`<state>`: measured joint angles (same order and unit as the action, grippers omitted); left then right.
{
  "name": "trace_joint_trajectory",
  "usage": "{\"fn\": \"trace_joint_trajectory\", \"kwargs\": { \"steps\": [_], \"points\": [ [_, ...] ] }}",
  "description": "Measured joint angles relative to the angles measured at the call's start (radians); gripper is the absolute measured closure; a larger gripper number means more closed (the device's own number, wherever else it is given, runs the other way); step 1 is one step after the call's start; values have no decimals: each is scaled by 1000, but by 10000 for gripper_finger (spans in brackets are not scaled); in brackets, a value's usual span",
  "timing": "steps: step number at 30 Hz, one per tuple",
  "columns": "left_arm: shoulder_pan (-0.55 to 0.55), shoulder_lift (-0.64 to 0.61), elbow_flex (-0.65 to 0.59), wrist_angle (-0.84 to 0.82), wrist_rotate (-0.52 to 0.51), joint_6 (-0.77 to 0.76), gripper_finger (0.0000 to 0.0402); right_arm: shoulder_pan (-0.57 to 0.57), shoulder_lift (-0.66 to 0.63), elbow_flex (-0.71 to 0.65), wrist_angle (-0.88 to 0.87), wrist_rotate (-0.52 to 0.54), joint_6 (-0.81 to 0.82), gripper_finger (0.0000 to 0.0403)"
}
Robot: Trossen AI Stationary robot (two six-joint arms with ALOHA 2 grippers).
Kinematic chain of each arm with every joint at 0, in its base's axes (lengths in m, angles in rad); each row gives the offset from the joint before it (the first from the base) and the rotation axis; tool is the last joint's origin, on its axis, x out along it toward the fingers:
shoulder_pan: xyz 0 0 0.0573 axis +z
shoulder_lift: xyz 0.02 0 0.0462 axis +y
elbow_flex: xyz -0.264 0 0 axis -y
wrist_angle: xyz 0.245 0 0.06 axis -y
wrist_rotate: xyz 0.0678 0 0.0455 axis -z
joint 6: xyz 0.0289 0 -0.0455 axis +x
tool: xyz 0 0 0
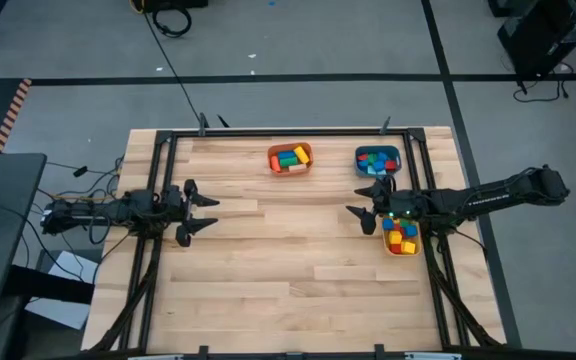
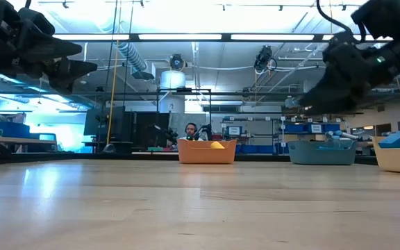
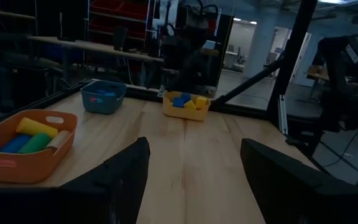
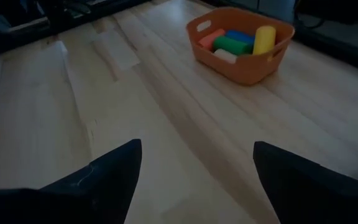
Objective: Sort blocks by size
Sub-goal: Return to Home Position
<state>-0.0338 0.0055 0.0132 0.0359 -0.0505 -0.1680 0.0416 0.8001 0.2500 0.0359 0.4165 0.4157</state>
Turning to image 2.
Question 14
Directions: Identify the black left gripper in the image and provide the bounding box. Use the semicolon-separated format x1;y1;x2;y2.
0;0;99;94

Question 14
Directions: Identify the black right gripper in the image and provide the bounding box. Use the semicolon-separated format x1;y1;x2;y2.
297;31;381;116

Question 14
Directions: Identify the grey-blue plastic bin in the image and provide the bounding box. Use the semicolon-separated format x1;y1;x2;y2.
287;140;358;166

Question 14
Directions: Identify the metal shelving rack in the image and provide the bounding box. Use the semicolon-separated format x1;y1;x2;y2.
209;111;349;156

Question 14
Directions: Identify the dark computer monitor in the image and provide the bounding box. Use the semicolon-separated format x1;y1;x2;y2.
83;106;126;137

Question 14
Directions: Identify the black ceiling device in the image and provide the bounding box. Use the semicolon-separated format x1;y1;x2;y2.
253;44;278;72
169;53;187;72

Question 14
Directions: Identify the blue storage crate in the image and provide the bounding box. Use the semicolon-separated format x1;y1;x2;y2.
0;121;31;139

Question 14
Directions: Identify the yellow plastic bin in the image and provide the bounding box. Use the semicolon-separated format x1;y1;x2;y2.
372;135;400;176

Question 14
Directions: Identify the white cylindrical tank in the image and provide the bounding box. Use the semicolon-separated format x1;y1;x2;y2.
160;69;186;90

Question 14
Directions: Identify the black overhead beam with lights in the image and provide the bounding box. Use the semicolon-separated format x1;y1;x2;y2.
52;32;395;44

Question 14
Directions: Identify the grey panel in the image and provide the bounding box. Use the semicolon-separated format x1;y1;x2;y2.
167;112;207;138

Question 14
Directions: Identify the orange plastic bin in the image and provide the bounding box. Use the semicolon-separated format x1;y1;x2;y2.
177;139;238;165

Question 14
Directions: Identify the person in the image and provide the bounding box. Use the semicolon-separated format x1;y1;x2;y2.
178;122;204;142

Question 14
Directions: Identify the silver ventilation duct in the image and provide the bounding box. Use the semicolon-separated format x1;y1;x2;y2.
115;41;149;72

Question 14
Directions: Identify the black aluminium table frame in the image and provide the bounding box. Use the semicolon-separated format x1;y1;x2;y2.
0;151;378;166

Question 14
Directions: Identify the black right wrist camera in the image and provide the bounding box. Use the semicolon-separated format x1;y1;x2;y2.
351;0;400;41

